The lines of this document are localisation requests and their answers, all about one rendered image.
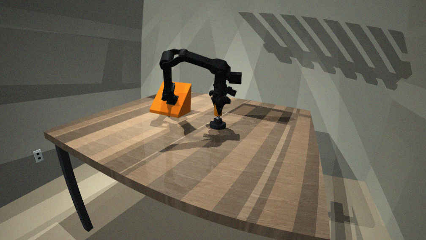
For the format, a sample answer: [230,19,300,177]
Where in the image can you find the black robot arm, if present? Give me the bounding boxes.
[159,49,242,105]

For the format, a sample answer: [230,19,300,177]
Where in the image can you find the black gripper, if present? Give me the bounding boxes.
[209,83,231,115]

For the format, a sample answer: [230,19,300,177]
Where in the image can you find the dark grey round pedestal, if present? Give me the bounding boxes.
[210,116,226,130]

